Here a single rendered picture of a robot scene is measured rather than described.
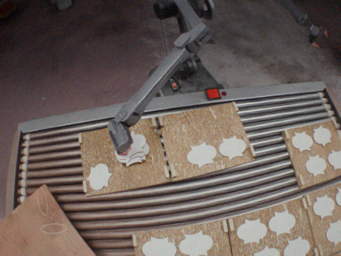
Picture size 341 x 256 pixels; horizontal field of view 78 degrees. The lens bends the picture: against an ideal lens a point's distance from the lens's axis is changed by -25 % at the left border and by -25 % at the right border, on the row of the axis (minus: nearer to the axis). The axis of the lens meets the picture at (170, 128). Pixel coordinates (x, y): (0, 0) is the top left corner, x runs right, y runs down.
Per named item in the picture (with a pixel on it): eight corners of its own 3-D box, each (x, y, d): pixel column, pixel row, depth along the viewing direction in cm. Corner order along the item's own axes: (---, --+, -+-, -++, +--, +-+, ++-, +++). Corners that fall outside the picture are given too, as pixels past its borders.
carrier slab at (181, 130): (158, 118, 139) (157, 116, 138) (233, 103, 143) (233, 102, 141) (173, 182, 121) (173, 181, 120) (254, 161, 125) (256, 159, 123)
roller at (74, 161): (23, 165, 131) (19, 162, 127) (332, 119, 141) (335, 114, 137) (22, 173, 128) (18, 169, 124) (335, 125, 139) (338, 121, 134)
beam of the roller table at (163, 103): (22, 127, 147) (18, 122, 142) (320, 86, 158) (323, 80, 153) (20, 138, 143) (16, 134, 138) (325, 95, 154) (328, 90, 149)
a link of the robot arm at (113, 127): (117, 115, 107) (105, 121, 106) (124, 128, 104) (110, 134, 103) (120, 124, 113) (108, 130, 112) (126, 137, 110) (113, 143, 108)
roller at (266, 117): (24, 150, 136) (21, 147, 132) (326, 106, 146) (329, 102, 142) (24, 158, 133) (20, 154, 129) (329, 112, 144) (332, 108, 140)
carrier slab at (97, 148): (80, 135, 135) (79, 133, 134) (155, 118, 139) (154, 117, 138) (87, 197, 117) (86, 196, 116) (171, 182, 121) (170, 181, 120)
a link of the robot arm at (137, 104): (193, 43, 109) (182, 30, 100) (202, 49, 106) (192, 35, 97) (127, 122, 113) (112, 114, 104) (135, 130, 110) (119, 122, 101)
